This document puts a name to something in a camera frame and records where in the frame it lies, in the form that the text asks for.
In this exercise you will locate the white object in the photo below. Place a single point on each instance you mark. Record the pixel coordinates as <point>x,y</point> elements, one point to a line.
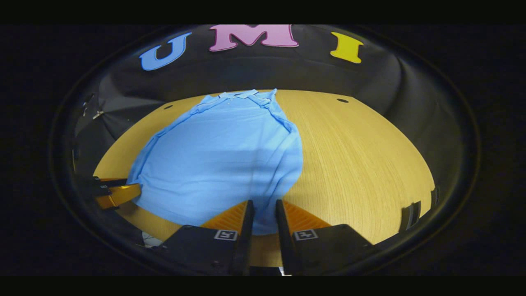
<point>152,239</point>

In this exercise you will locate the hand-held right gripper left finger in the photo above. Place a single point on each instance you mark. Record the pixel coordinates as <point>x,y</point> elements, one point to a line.
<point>246,238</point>

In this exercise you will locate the black backdrop cloth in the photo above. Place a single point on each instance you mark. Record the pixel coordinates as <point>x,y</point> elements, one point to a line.
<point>246,74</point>

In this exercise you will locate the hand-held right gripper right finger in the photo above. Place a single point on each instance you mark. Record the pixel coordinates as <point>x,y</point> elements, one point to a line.
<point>283,238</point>

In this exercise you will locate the light blue T-shirt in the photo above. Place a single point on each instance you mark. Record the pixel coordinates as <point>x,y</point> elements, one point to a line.
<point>213,164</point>

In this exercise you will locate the silver cloth clip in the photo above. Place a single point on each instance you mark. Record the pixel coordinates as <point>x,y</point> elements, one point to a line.
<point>98,114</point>

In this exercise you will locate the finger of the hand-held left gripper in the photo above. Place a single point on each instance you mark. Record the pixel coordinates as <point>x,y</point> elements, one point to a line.
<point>100,186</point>
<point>119,195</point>

